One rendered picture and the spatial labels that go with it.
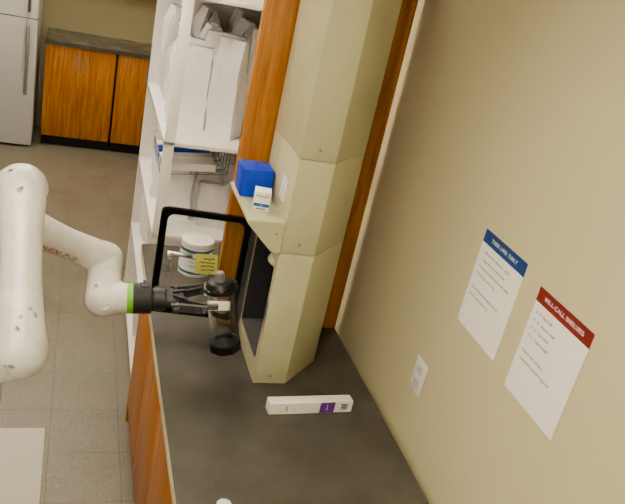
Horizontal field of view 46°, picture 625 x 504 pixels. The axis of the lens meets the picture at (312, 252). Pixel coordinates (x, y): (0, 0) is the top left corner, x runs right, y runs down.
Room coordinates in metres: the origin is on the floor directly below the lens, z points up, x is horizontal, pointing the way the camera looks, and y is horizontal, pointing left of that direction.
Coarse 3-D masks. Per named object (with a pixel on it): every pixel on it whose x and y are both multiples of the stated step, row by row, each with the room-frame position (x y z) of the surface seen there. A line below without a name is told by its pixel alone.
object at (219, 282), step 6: (216, 276) 1.98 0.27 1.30; (222, 276) 1.98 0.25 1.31; (210, 282) 1.98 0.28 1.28; (216, 282) 1.98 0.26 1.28; (222, 282) 1.98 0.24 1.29; (228, 282) 1.98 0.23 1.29; (234, 282) 2.00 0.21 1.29; (210, 288) 1.96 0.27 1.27; (216, 288) 1.95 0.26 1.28; (222, 288) 1.95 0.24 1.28; (228, 288) 1.96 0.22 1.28
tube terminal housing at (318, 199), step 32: (288, 160) 2.11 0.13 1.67; (352, 160) 2.15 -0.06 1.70; (288, 192) 2.04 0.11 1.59; (320, 192) 2.04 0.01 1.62; (352, 192) 2.20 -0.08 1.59; (288, 224) 2.01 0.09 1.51; (320, 224) 2.04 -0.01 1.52; (288, 256) 2.02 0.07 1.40; (320, 256) 2.09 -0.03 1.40; (288, 288) 2.02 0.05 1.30; (320, 288) 2.14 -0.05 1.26; (288, 320) 2.03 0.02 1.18; (320, 320) 2.20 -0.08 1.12; (256, 352) 2.03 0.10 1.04; (288, 352) 2.04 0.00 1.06
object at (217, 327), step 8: (208, 280) 2.02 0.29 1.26; (232, 288) 1.97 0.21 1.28; (208, 296) 1.96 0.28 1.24; (224, 296) 1.94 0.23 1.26; (232, 296) 1.97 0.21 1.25; (232, 304) 1.97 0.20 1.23; (208, 312) 1.97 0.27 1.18; (216, 312) 1.95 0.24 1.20; (224, 312) 1.95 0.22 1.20; (232, 312) 1.97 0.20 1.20; (216, 320) 1.95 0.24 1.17; (224, 320) 1.95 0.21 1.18; (232, 320) 1.97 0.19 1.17; (216, 328) 1.95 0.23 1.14; (224, 328) 1.95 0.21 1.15; (232, 328) 1.97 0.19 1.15; (216, 336) 1.95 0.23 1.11; (224, 336) 1.95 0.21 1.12; (232, 336) 1.97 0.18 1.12; (216, 344) 1.96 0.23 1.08; (224, 344) 1.95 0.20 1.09; (232, 344) 1.97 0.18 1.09
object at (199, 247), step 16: (176, 224) 2.23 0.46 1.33; (192, 224) 2.25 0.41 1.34; (208, 224) 2.26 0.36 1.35; (224, 224) 2.27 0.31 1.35; (240, 224) 2.28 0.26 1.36; (176, 240) 2.24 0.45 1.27; (192, 240) 2.25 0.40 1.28; (208, 240) 2.26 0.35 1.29; (224, 240) 2.27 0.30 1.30; (240, 240) 2.28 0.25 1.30; (176, 256) 2.24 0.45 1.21; (192, 256) 2.25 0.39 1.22; (208, 256) 2.26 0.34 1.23; (224, 256) 2.27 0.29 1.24; (160, 272) 2.23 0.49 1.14; (176, 272) 2.24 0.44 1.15; (192, 272) 2.25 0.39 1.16; (208, 272) 2.26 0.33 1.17; (224, 272) 2.28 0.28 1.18
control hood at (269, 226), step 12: (240, 204) 2.09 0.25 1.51; (252, 216) 2.00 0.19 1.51; (264, 216) 2.03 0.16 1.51; (276, 216) 2.05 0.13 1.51; (252, 228) 1.98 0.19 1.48; (264, 228) 1.99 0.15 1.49; (276, 228) 2.00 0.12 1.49; (264, 240) 1.99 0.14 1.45; (276, 240) 2.00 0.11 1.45; (276, 252) 2.00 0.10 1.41
